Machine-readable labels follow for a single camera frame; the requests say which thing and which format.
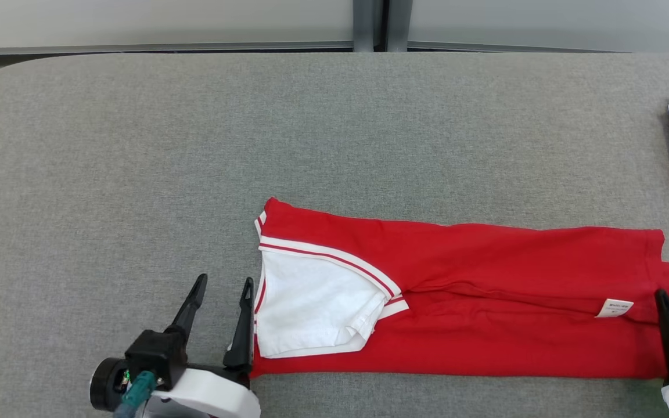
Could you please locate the grey partition post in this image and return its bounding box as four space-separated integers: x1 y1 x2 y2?
352 0 377 53
386 0 414 53

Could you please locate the grey partition base rail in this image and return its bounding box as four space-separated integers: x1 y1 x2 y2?
0 41 354 57
407 41 623 54

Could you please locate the teal camera cable connector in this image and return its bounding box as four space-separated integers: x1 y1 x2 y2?
113 370 156 418

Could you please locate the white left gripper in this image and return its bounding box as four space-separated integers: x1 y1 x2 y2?
142 273 261 418

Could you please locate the red shirt with white trim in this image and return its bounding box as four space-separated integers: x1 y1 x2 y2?
249 197 669 381

